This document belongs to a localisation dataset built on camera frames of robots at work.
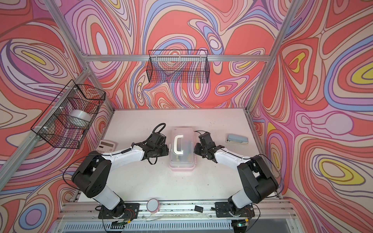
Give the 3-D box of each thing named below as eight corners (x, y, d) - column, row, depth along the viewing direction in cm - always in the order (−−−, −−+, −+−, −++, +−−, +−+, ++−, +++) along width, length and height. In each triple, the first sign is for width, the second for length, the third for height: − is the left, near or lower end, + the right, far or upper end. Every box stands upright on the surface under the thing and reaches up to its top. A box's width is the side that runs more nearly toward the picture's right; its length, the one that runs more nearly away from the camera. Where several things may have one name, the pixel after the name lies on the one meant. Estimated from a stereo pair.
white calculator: (100, 155, 99) (95, 150, 94) (104, 145, 104) (99, 140, 99) (116, 155, 99) (111, 150, 94) (119, 145, 104) (115, 140, 99)
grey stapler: (226, 141, 101) (227, 138, 98) (226, 136, 104) (227, 133, 101) (246, 145, 99) (248, 142, 96) (246, 140, 102) (248, 136, 99)
